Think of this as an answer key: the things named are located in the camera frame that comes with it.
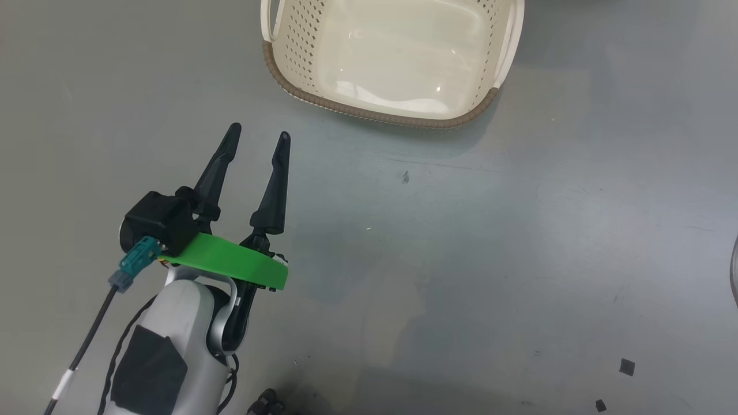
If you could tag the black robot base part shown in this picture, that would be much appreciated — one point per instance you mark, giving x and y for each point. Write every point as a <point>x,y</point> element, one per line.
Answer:
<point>266,403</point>

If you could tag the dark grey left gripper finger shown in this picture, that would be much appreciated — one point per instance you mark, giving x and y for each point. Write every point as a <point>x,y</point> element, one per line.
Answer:
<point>216,173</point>
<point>275,196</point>

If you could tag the black tape piece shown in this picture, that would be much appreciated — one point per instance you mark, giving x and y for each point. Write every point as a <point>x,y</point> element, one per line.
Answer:
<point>627,367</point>
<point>601,406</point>

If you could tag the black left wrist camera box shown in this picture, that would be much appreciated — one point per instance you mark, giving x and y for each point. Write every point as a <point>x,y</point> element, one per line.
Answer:
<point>158,219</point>

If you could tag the cream perforated laundry basket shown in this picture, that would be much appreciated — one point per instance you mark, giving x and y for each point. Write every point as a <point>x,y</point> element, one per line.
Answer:
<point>398,57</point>

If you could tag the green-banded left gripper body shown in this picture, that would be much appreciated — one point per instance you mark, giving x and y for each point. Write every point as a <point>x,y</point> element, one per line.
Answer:
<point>230,262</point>

